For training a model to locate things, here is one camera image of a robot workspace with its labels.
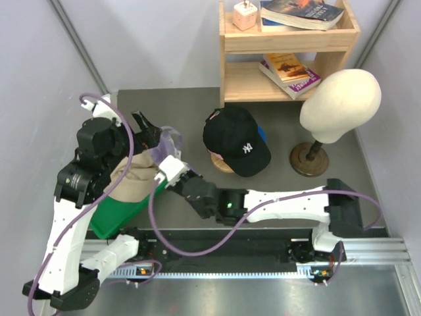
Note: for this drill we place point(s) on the wooden hat stand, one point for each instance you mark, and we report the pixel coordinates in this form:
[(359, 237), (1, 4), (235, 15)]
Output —
[(220, 164)]

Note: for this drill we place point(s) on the orange cover book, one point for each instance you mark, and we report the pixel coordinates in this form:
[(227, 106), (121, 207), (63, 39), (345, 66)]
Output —
[(286, 67)]

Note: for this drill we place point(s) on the blue baseball cap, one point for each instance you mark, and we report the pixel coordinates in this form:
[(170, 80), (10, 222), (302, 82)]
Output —
[(262, 133)]

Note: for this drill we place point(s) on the purple white book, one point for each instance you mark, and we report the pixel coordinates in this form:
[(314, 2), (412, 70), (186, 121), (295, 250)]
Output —
[(294, 90)]

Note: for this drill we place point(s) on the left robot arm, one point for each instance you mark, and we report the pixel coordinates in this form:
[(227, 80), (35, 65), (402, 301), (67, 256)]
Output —
[(63, 279)]

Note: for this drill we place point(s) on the lavender cap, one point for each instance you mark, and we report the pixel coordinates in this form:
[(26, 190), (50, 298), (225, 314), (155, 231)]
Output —
[(170, 143)]

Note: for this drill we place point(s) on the dark cover book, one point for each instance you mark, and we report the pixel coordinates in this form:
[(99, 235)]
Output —
[(310, 15)]

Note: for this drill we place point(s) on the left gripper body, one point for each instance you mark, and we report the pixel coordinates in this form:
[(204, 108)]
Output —
[(122, 140)]

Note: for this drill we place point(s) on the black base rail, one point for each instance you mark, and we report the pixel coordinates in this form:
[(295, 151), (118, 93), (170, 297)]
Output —
[(249, 250)]

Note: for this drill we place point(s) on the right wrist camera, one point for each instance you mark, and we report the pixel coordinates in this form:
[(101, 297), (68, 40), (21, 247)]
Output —
[(170, 170)]

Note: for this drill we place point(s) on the pink power cube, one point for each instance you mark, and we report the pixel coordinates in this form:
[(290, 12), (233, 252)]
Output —
[(244, 15)]

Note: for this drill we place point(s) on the blue book under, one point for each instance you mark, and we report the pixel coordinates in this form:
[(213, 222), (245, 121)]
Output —
[(271, 26)]

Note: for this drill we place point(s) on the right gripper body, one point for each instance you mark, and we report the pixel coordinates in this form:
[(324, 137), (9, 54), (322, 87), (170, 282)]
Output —
[(179, 185)]

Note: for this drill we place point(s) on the dark mannequin stand base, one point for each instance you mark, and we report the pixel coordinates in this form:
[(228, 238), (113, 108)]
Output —
[(309, 159)]

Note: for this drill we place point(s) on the white mannequin head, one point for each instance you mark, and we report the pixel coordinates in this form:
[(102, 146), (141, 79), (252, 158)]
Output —
[(343, 101)]

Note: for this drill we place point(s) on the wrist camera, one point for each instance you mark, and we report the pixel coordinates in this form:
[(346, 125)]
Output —
[(170, 170), (100, 109)]

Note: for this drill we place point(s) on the light pink baseball cap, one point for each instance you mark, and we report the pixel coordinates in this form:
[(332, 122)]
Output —
[(213, 136)]

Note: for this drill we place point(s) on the green plastic tray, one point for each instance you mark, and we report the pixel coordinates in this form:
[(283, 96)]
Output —
[(111, 215)]

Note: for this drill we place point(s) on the black hat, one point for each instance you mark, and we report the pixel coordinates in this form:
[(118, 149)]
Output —
[(244, 150)]

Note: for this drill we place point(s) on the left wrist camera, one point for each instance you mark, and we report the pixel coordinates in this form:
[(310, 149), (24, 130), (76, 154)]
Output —
[(100, 109)]

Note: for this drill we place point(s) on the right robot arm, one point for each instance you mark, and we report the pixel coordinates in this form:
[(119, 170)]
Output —
[(237, 206)]

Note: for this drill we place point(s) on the wooden shelf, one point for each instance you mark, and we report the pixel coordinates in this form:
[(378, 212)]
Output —
[(242, 82)]

